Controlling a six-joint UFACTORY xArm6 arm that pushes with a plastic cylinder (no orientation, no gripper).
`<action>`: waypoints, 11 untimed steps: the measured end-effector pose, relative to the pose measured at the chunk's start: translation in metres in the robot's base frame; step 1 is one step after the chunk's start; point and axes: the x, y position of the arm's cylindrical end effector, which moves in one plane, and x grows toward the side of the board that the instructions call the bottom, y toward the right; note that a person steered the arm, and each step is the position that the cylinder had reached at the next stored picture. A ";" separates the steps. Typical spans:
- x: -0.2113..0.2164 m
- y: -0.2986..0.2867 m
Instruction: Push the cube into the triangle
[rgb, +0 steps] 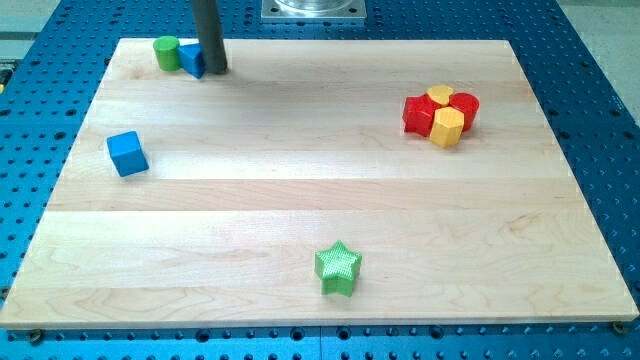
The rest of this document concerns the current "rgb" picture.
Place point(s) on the blue triangle block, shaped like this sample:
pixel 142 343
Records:
pixel 191 59

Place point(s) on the blue cube block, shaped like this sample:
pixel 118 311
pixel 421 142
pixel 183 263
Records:
pixel 126 153

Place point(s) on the wooden board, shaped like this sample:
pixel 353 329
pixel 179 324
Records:
pixel 299 145

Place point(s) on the green star block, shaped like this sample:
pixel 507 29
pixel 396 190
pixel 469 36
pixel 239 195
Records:
pixel 338 268

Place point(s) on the red star block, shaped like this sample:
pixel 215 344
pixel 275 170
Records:
pixel 418 114

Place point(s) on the yellow hexagon block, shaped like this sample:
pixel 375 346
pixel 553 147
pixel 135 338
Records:
pixel 447 127

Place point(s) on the yellow heart block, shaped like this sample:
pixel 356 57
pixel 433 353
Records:
pixel 440 94

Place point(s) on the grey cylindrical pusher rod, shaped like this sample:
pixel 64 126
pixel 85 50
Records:
pixel 210 35

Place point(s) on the red cylinder block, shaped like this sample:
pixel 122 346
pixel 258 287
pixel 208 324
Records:
pixel 468 104

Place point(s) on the green cylinder block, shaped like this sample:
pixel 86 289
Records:
pixel 166 52

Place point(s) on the blue perforated metal table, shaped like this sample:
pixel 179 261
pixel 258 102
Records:
pixel 51 90

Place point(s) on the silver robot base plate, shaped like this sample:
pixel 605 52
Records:
pixel 276 10

